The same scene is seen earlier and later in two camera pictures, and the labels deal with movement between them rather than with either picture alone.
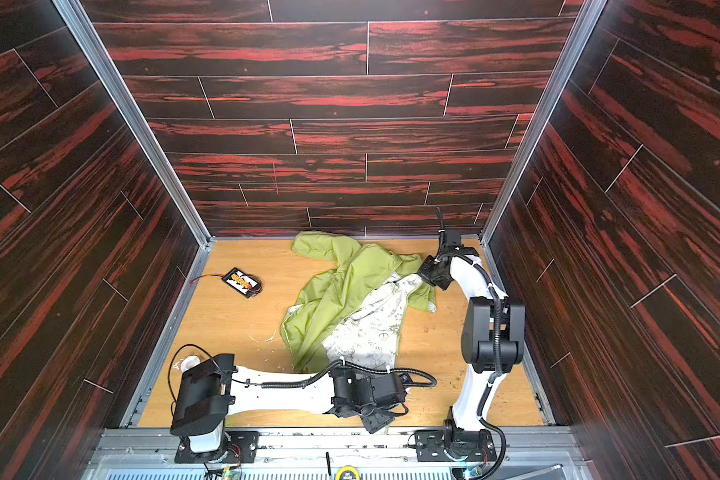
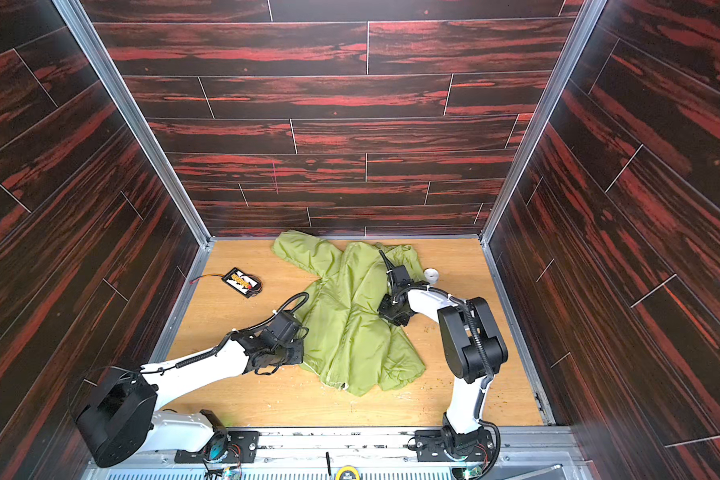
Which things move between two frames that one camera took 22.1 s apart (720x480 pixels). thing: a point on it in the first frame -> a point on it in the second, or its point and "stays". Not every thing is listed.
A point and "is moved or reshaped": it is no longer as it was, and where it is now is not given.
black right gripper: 432,270 -> 390,310
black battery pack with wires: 245,284 stays
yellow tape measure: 348,473 stays
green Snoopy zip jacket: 350,303 is moved or reshaped
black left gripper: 371,411 -> 297,349
